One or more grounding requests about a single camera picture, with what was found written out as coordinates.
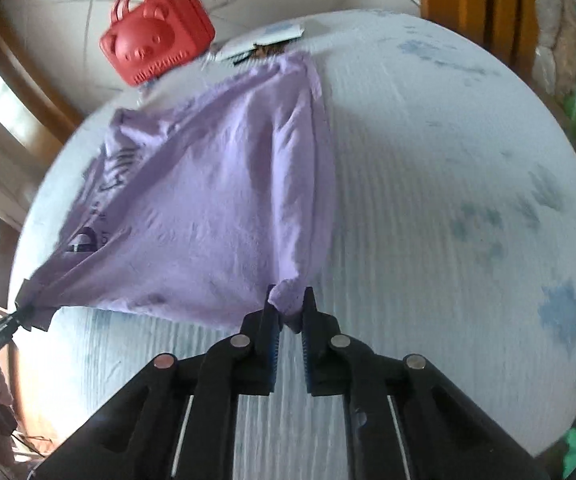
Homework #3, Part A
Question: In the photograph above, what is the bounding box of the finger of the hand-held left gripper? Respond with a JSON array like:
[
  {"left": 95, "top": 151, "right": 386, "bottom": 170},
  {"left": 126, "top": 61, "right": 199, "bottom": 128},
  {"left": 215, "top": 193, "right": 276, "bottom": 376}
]
[{"left": 0, "top": 285, "right": 53, "bottom": 357}]

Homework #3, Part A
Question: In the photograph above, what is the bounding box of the white paper card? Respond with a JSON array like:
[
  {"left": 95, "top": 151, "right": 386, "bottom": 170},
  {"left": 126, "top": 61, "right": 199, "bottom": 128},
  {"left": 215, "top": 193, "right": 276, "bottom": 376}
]
[{"left": 215, "top": 22, "right": 305, "bottom": 64}]

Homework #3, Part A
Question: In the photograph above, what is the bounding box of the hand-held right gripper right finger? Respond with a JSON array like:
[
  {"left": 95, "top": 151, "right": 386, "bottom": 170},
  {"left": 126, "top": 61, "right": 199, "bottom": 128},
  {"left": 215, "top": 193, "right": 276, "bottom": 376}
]
[{"left": 301, "top": 286, "right": 552, "bottom": 480}]

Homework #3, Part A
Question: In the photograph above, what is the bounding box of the white blue-printed bed sheet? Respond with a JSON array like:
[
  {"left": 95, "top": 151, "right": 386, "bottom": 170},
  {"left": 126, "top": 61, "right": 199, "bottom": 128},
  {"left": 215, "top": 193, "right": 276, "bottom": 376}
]
[{"left": 10, "top": 9, "right": 576, "bottom": 480}]

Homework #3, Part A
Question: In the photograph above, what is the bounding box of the red bear-face plastic basket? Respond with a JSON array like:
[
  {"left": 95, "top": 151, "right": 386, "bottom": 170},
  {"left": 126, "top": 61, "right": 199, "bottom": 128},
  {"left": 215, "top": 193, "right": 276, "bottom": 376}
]
[{"left": 99, "top": 0, "right": 216, "bottom": 87}]

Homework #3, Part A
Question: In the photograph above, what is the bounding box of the wooden door frame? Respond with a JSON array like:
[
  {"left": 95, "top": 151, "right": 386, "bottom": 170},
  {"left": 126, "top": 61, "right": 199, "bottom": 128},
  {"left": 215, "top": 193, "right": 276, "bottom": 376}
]
[{"left": 415, "top": 0, "right": 545, "bottom": 61}]

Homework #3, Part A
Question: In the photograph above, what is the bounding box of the purple t-shirt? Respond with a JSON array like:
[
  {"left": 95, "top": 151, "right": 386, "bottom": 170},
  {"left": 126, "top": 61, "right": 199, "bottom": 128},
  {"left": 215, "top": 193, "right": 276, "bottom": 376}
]
[{"left": 20, "top": 52, "right": 340, "bottom": 335}]

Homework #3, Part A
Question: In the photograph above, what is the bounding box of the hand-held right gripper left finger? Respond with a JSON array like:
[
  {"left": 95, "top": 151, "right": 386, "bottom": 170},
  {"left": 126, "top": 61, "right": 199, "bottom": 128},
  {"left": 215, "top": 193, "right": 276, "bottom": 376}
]
[{"left": 33, "top": 284, "right": 285, "bottom": 480}]

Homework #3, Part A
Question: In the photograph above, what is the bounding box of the wooden window frame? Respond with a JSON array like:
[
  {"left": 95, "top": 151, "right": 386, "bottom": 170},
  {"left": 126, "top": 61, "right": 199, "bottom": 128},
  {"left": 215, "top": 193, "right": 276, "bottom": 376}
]
[{"left": 0, "top": 10, "right": 85, "bottom": 147}]

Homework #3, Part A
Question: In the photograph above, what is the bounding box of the beige fluffy cloth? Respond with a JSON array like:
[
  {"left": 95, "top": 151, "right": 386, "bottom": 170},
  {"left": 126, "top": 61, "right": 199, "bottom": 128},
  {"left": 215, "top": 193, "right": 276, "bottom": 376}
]
[{"left": 535, "top": 0, "right": 576, "bottom": 106}]

